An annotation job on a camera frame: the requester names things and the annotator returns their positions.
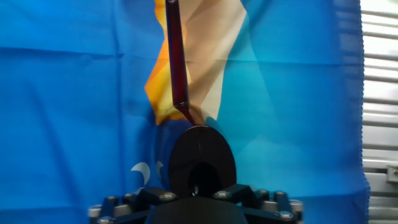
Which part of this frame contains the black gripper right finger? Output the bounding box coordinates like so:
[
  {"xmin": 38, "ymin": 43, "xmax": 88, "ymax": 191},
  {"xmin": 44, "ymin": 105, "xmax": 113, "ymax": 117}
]
[{"xmin": 213, "ymin": 184, "xmax": 304, "ymax": 224}]

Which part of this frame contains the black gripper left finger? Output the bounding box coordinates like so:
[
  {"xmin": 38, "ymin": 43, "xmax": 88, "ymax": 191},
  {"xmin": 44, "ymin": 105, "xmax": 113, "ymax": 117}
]
[{"xmin": 88, "ymin": 186, "xmax": 178, "ymax": 224}]

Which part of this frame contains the blue cloth with orange print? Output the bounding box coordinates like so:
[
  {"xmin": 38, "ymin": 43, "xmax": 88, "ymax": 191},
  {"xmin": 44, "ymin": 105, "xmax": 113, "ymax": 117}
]
[{"xmin": 0, "ymin": 0, "xmax": 371, "ymax": 224}]

